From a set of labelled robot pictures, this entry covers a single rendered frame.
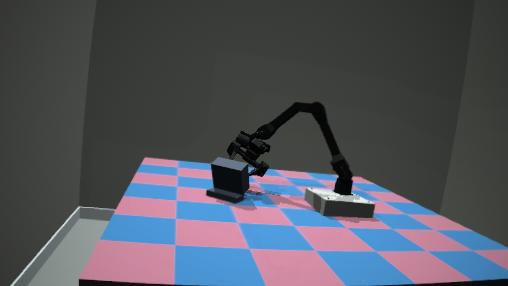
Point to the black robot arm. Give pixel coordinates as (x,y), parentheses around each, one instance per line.
(343,185)

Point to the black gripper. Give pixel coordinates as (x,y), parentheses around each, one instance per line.
(250,157)

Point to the grey square panel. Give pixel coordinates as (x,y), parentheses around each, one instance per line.
(230,180)

